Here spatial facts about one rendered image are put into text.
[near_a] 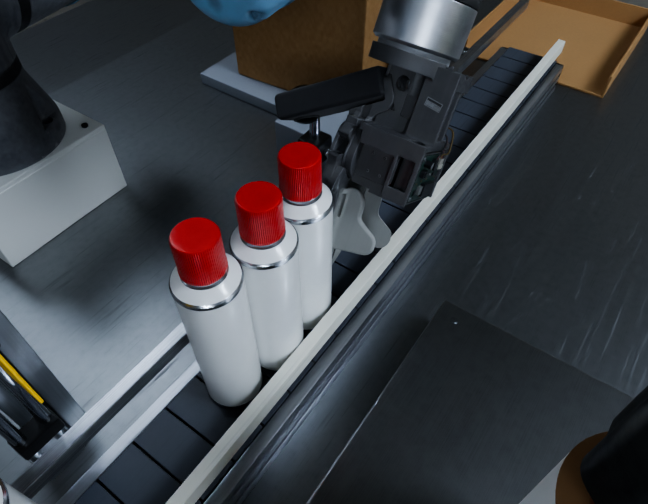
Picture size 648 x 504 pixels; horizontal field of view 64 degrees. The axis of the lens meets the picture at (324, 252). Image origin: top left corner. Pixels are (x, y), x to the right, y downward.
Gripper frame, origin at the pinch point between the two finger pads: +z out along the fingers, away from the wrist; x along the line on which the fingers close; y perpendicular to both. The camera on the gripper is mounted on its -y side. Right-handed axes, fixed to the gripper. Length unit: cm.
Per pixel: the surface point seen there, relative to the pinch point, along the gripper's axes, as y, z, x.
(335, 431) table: 9.1, 14.5, -4.2
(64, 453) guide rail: -2.7, 11.4, -25.2
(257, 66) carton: -35.4, -10.4, 29.6
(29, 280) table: -31.6, 17.5, -9.5
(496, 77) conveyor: -2, -20, 46
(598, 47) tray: 8, -31, 74
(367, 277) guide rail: 4.6, 1.1, 2.0
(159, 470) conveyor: 0.0, 16.6, -17.9
